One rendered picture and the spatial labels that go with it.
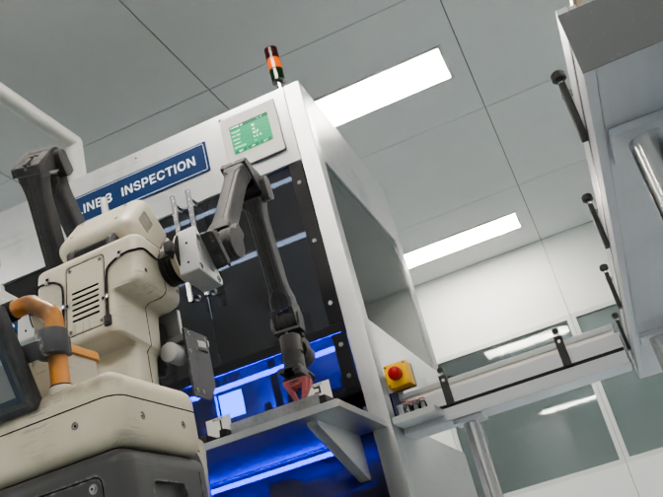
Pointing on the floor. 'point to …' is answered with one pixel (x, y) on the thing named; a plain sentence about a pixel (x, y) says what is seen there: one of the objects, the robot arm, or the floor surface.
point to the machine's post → (349, 295)
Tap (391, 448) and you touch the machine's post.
